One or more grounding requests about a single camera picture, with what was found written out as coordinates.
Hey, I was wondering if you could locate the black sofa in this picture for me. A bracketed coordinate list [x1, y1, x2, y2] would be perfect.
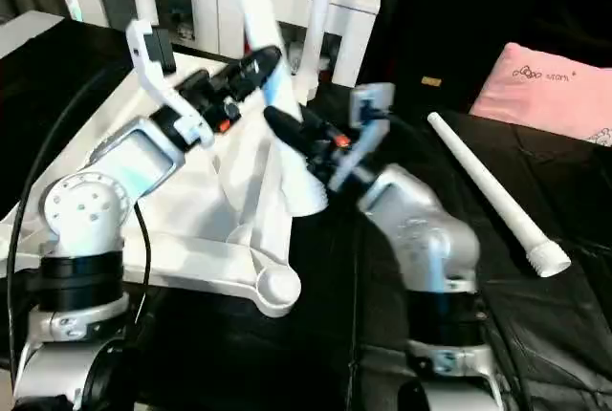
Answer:
[359, 0, 612, 116]

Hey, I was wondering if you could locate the pink printed pillow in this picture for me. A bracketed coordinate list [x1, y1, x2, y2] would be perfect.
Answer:
[468, 42, 612, 146]

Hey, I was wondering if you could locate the black work mat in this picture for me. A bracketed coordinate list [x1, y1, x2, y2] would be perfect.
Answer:
[0, 17, 612, 411]

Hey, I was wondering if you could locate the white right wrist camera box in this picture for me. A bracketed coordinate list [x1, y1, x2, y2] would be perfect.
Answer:
[329, 83, 397, 194]

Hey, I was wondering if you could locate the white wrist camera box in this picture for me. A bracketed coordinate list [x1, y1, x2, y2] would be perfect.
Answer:
[125, 19, 213, 148]
[329, 83, 397, 194]

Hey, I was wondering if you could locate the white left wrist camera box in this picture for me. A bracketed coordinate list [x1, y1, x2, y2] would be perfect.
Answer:
[125, 19, 213, 148]

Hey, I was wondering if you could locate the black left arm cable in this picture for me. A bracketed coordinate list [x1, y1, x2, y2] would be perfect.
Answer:
[4, 55, 156, 379]

